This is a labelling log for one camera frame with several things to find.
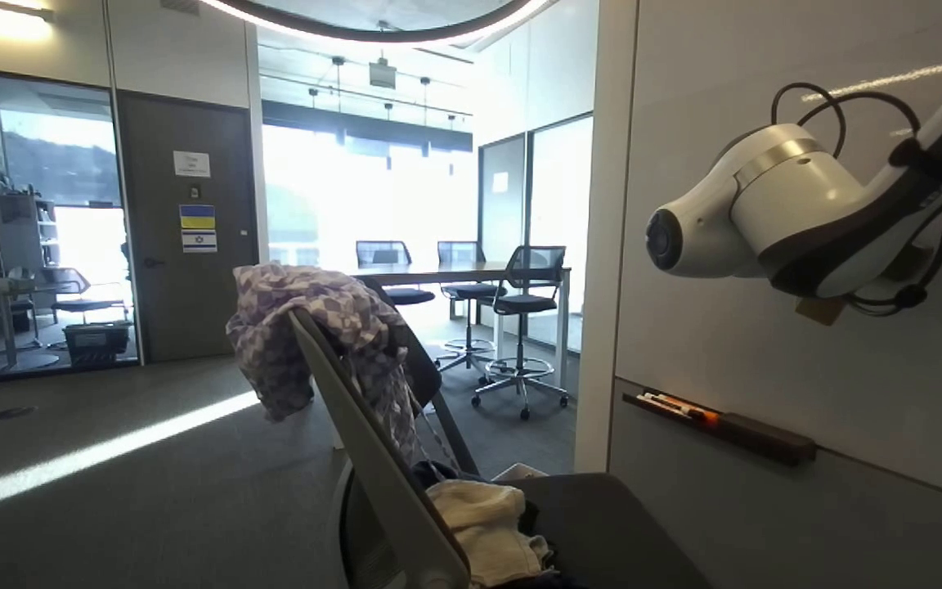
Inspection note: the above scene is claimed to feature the black mesh office chair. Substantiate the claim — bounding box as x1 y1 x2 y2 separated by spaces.
466 241 569 424
433 237 502 376
353 237 437 312

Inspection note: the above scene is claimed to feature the grey office chair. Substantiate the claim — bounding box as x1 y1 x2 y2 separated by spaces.
286 302 712 589

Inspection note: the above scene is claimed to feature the purple white plaid cloth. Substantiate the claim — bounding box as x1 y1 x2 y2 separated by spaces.
222 260 459 475

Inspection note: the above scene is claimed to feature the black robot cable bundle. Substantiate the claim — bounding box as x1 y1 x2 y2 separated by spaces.
764 80 942 320

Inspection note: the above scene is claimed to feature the dark storage crate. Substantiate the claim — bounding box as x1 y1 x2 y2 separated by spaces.
61 316 135 372

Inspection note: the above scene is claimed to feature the orange marker pen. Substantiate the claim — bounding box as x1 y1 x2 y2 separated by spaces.
635 391 725 433

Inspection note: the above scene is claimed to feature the long meeting table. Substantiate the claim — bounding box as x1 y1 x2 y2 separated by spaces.
353 260 575 368

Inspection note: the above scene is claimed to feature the round ceiling ring light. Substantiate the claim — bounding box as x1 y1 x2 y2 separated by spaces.
198 0 555 48

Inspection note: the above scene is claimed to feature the white whiteboard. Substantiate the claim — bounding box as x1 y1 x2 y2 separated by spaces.
607 0 942 509

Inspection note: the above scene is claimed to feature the blue yellow door sign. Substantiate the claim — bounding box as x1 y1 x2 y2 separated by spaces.
175 201 222 260

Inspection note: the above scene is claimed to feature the cream folded cloth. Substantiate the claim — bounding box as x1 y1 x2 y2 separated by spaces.
423 479 560 589

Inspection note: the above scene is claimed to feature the white paper door sign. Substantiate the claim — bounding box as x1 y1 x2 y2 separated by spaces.
171 146 217 184

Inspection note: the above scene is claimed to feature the dark grey door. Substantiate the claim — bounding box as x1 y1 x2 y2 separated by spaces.
116 88 260 368

